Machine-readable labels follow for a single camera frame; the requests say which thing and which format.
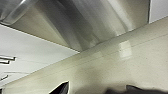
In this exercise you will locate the white sink base cabinet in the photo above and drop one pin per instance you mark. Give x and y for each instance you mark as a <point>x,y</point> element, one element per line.
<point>30,53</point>

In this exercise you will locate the white drawer stack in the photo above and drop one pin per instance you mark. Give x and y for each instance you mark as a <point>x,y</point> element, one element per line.
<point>160,10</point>

